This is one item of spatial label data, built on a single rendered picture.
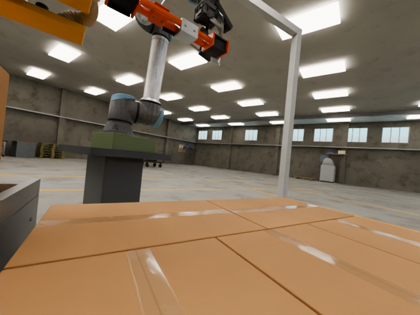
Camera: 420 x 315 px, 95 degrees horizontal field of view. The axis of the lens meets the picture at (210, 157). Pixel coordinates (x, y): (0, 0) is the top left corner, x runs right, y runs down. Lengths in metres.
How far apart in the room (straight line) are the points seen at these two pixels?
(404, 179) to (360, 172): 1.93
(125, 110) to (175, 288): 1.16
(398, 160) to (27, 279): 15.36
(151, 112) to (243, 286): 1.21
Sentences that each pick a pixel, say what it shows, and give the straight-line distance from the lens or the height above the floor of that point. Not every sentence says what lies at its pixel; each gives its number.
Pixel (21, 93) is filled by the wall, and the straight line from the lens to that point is 14.06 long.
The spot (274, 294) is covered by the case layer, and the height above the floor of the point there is 0.54.
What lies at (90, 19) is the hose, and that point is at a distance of 0.79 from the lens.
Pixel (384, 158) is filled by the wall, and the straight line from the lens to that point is 15.31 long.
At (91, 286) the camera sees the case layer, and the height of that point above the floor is 0.54.
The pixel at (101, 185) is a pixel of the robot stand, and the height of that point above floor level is 0.53.
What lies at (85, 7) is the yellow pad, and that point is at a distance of 0.65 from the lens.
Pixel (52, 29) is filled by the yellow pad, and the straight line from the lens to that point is 0.81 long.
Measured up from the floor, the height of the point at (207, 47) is 1.18.
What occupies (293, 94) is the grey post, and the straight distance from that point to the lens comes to 3.87.
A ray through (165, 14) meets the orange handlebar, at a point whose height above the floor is 1.20.
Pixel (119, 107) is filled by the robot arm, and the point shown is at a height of 1.01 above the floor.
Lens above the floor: 0.75
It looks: 1 degrees up
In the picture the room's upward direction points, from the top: 5 degrees clockwise
